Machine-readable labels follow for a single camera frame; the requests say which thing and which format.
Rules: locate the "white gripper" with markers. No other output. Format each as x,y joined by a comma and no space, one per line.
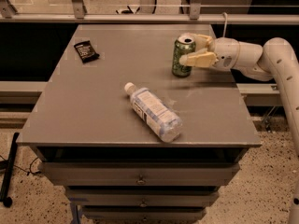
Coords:
225,53

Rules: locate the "metal guard rail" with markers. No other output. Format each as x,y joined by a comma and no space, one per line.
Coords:
280,12

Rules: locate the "bottom grey drawer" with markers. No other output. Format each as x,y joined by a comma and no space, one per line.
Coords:
143,214

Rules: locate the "clear plastic water bottle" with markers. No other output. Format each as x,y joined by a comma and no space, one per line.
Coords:
164,122

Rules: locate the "grey drawer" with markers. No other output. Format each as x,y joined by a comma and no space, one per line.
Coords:
142,197
138,174
143,214

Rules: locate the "black snack packet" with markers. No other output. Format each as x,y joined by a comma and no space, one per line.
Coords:
86,51

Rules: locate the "middle grey drawer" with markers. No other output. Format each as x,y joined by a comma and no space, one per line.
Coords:
142,197

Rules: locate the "black stand leg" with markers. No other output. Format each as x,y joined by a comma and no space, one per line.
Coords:
7,166

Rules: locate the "grey drawer cabinet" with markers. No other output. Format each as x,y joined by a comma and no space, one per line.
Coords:
128,140

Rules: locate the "top grey drawer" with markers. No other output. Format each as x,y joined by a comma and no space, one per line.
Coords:
138,174

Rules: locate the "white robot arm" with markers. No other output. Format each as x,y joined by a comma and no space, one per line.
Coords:
266,189

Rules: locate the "green soda can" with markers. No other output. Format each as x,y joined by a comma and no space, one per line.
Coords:
184,45

